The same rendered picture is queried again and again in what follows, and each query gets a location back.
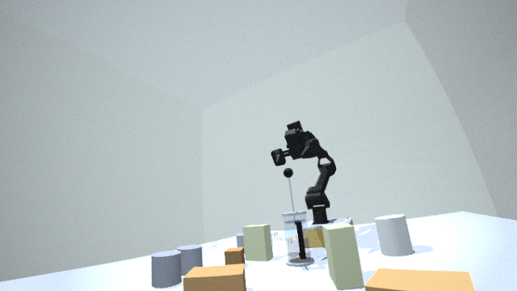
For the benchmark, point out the grey cylinder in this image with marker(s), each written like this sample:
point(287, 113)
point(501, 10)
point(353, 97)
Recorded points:
point(192, 256)
point(394, 235)
point(166, 269)
point(240, 240)

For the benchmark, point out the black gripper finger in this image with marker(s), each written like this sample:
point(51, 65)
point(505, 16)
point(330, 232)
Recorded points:
point(309, 150)
point(278, 158)

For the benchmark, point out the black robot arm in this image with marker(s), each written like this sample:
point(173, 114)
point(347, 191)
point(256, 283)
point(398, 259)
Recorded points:
point(315, 195)

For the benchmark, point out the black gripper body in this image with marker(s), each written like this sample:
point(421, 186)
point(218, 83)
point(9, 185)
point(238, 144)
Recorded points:
point(295, 150)

